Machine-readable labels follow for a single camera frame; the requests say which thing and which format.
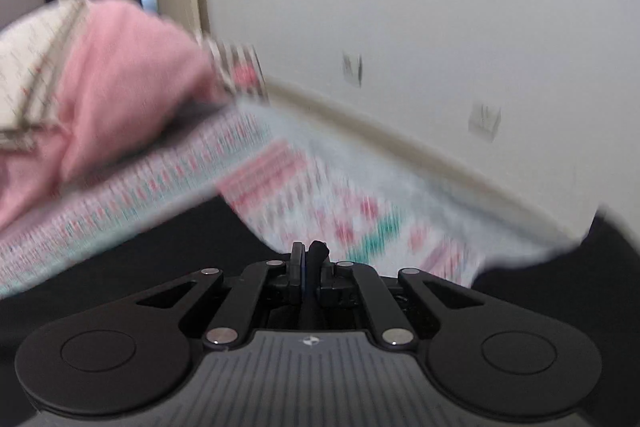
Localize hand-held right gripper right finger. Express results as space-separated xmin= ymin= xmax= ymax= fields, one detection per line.
xmin=319 ymin=259 xmax=497 ymax=352

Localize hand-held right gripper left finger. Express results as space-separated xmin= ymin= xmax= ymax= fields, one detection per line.
xmin=125 ymin=241 xmax=307 ymax=352

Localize black pants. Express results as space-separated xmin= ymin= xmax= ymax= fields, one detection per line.
xmin=0 ymin=194 xmax=640 ymax=427

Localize patterned knit-print bedspread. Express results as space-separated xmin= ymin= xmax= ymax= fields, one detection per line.
xmin=0 ymin=99 xmax=568 ymax=299

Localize cream baseboard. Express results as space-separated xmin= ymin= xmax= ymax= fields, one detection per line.
xmin=264 ymin=76 xmax=603 ymax=249

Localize striped cloth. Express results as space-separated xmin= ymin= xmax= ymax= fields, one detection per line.
xmin=199 ymin=36 xmax=271 ymax=104

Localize pink fleece blanket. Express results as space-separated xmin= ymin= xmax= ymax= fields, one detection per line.
xmin=0 ymin=0 xmax=228 ymax=230

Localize cream dotted pillow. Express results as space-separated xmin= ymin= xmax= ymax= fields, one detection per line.
xmin=0 ymin=0 xmax=97 ymax=150

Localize white wall socket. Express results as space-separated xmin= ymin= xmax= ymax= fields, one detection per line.
xmin=467 ymin=103 xmax=502 ymax=143
xmin=342 ymin=51 xmax=364 ymax=88

